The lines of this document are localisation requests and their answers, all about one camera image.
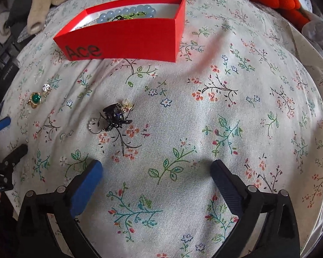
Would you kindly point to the red cardboard box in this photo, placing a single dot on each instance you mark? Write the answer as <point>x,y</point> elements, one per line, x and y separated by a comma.
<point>129,39</point>

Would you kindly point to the silver flower earring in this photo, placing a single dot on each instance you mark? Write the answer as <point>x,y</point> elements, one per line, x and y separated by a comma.
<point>46,88</point>

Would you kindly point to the dark grey cloth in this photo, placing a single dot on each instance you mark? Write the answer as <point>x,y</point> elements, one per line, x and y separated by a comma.
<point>20,8</point>

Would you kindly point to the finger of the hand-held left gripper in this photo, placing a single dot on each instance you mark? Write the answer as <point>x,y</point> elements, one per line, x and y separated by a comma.
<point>15,153</point>
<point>0,125</point>

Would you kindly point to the black device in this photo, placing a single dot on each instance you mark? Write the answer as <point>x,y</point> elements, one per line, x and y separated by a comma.
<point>2,82</point>

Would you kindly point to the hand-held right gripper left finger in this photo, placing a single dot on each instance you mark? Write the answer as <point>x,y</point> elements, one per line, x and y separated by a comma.
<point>86,185</point>

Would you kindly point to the floral bed sheet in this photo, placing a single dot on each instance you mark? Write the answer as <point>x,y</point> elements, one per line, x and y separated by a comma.
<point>183,113</point>

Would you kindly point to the black hair claw clip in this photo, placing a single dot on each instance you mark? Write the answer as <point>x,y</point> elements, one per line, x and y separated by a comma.
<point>115,114</point>

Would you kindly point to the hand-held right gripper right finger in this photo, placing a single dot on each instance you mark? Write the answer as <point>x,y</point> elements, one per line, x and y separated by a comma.
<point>226,185</point>

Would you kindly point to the gold flower earring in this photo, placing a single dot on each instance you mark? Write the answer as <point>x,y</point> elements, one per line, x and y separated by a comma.
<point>127,104</point>

